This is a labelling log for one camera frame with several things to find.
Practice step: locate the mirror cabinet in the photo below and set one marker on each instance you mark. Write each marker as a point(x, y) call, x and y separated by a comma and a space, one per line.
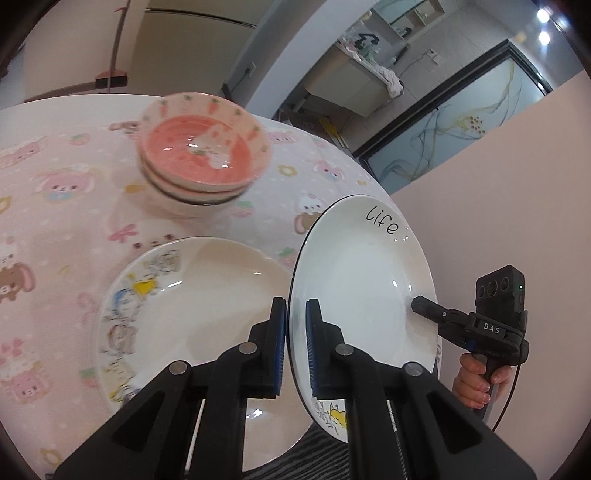
point(406, 14)

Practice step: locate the dark striped cloth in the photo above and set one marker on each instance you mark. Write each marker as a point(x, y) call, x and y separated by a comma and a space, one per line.
point(318, 454)

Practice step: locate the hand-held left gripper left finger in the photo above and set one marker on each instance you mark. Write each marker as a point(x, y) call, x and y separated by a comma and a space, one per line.
point(278, 350)

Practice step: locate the white cartoon print plate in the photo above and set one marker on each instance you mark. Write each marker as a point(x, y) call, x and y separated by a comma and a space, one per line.
point(207, 295)

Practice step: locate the pink printed tablecloth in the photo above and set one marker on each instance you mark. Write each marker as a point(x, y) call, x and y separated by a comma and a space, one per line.
point(60, 240)

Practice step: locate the pink carrot print bowl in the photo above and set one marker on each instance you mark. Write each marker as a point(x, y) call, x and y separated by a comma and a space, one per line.
point(194, 199)
point(184, 138)

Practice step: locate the person's right hand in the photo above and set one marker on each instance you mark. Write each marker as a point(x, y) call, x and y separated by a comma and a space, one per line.
point(471, 381)

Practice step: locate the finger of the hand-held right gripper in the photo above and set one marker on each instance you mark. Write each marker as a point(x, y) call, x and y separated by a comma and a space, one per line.
point(427, 308)

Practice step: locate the group of toiletry bottles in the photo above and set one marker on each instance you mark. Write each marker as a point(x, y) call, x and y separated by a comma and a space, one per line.
point(364, 42)

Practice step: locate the white lettered plate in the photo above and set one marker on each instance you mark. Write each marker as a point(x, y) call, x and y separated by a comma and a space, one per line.
point(369, 286)

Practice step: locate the beige vanity cabinet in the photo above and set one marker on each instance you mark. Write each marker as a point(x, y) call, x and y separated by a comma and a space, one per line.
point(341, 83)

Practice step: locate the beige refrigerator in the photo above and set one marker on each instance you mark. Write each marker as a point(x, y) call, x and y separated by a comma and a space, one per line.
point(194, 46)

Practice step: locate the white wall socket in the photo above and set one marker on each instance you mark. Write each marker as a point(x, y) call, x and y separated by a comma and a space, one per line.
point(433, 54)

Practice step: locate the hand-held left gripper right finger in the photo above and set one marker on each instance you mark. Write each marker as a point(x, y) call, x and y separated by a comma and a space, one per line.
point(313, 350)

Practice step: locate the round ceiling light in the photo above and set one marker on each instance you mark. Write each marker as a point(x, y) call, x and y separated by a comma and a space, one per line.
point(545, 37)
point(543, 14)

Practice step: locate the frosted glass sliding door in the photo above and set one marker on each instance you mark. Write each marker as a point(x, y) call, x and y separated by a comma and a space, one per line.
point(461, 120)

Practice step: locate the pale towel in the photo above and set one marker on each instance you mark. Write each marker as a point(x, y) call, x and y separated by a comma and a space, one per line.
point(390, 81)

